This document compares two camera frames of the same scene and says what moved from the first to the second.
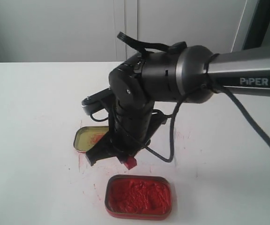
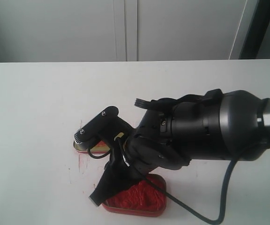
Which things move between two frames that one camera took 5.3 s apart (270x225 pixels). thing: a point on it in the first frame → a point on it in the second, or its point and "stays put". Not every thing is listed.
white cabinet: (50, 31) stays put
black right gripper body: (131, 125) → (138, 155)
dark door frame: (264, 11) stays put
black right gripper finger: (104, 148) → (114, 178)
